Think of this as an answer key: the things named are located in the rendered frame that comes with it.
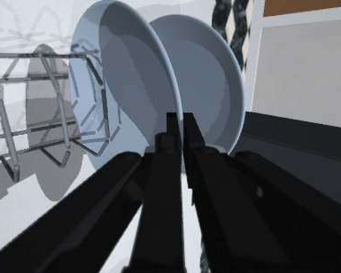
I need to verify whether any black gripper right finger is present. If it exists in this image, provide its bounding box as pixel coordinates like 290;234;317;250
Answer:
182;113;341;273

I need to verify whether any black wire dish rack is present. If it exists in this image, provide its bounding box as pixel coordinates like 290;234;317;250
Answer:
0;53;110;183

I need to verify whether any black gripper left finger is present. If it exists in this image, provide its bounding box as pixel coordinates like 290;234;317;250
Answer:
0;113;187;273

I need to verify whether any light blue plate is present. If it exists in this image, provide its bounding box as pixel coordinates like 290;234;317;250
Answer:
149;14;246;154
69;0;183;171

